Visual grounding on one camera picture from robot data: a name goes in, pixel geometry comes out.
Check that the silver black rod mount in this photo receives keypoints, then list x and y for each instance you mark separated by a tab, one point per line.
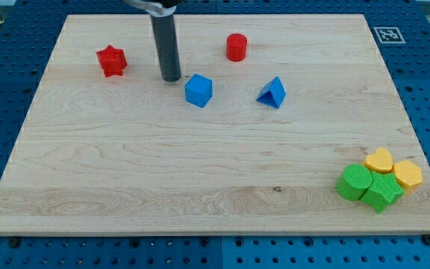
155	7

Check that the light wooden board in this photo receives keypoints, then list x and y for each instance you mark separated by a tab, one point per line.
127	155

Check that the yellow hexagon block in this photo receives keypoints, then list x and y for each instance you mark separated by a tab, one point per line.
408	175

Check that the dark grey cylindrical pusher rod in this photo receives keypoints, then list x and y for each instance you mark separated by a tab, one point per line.
167	47

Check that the red cylinder block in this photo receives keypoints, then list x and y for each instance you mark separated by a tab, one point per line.
236	47

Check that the blue cube block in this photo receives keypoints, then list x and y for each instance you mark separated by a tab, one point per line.
198	90

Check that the blue triangle block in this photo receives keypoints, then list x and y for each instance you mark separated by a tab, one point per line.
272	94

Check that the white fiducial marker tag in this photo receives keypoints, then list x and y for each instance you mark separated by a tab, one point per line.
389	35

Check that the green star block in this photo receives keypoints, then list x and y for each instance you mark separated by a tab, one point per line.
384	191

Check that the red star block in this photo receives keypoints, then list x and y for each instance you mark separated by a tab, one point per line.
112	61

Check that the green cylinder block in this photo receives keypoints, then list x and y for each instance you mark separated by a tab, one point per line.
354	182

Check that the yellow heart block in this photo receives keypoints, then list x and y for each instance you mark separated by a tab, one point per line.
381	161

